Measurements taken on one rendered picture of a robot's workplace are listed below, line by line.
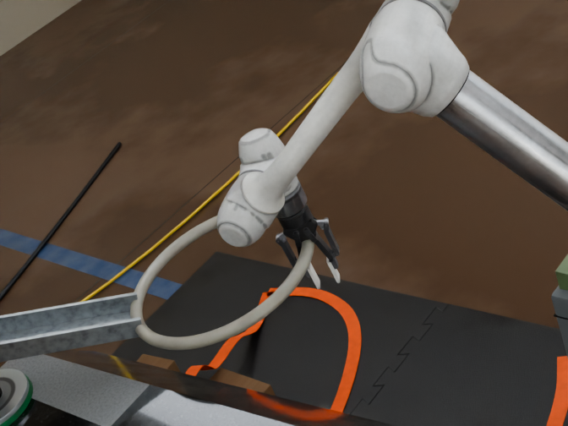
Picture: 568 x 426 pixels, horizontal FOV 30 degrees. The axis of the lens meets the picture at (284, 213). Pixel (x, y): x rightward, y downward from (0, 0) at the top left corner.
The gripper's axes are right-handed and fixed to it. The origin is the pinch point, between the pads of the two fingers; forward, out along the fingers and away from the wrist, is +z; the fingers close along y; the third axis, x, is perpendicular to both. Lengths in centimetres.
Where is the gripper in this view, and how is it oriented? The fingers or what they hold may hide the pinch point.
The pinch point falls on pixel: (324, 272)
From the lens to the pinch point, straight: 254.5
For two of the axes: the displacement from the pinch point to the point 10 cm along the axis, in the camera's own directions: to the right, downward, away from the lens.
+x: -0.3, 5.7, -8.2
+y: -9.2, 3.1, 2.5
